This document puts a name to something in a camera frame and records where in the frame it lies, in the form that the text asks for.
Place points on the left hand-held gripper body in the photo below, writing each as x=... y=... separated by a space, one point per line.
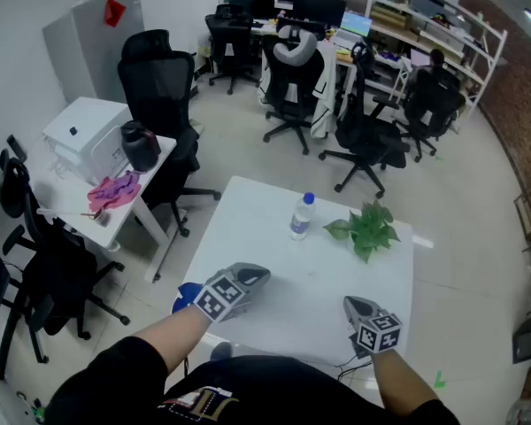
x=236 y=281

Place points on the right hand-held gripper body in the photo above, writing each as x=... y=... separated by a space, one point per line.
x=376 y=326

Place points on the blue cleaning cloth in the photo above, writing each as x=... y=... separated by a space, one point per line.
x=186 y=292

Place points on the person's left forearm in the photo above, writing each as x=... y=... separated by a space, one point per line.
x=177 y=332

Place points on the person's right forearm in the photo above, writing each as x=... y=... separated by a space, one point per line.
x=398 y=383

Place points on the white rectangular table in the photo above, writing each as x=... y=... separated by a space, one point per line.
x=256 y=219

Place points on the clear water bottle blue cap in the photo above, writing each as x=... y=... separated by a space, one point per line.
x=302 y=221

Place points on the green leafy plant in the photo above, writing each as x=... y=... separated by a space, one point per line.
x=371 y=230

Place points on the small cup with brush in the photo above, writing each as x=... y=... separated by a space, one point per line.
x=102 y=218

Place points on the pink purple cloth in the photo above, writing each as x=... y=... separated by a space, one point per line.
x=113 y=190

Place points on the black jug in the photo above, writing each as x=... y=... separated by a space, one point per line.
x=137 y=149

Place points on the black office chair with armrests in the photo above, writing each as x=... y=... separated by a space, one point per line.
x=57 y=272

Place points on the white side desk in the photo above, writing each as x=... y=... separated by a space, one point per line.
x=71 y=193

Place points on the white jacket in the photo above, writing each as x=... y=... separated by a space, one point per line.
x=323 y=113

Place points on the black office chair with headrest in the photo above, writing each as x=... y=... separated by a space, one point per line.
x=367 y=135

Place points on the black office chair with pillow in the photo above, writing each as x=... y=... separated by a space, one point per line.
x=292 y=78

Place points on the tall black mesh office chair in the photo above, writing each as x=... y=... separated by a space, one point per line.
x=155 y=82

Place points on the white printer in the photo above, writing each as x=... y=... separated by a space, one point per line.
x=84 y=122

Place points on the small black office chair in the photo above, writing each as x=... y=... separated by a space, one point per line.
x=230 y=38

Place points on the grey neck pillow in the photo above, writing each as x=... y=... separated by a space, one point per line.
x=307 y=47

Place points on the long white office desk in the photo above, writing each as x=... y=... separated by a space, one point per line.
x=345 y=58

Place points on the black phone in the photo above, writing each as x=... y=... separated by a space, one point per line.
x=17 y=148

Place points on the laptop with white screen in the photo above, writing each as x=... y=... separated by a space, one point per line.
x=420 y=58

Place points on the grey cabinet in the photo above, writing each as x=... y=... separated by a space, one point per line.
x=84 y=51

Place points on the laptop with blue screen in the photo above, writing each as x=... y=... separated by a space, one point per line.
x=356 y=24

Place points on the large black monitor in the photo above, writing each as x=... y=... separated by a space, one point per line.
x=318 y=9

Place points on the red paper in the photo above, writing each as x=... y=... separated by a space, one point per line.
x=114 y=12

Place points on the metal frame stand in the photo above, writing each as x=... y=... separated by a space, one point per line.
x=524 y=213

